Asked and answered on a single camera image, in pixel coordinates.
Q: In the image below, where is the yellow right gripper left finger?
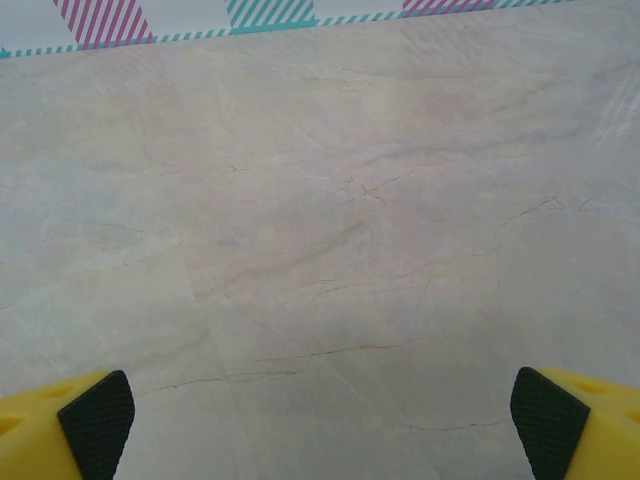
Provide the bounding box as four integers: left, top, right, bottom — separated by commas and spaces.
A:
0, 368, 137, 480

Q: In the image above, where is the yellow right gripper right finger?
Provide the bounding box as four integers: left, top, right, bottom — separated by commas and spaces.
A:
509, 365, 640, 480

